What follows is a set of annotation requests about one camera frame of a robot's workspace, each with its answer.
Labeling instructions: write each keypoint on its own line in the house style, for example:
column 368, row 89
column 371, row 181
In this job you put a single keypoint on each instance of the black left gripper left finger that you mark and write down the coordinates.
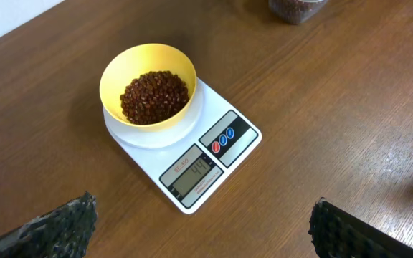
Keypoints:
column 63, row 232

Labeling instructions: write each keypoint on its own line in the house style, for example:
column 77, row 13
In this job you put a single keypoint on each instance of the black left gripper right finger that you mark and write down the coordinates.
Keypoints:
column 336, row 233

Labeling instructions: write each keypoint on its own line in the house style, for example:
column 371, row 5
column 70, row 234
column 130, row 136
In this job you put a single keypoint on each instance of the white digital kitchen scale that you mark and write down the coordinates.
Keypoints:
column 190, row 160

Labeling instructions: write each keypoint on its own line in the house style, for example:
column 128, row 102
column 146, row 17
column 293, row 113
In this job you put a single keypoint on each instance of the yellow plastic bowl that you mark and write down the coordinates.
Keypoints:
column 133, row 63

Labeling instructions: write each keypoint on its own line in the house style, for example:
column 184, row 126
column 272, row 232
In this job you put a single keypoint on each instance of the clear plastic container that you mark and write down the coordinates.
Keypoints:
column 296, row 10

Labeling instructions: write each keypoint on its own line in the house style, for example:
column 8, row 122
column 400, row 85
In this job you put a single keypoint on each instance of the red beans in container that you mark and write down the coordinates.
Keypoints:
column 294, row 9

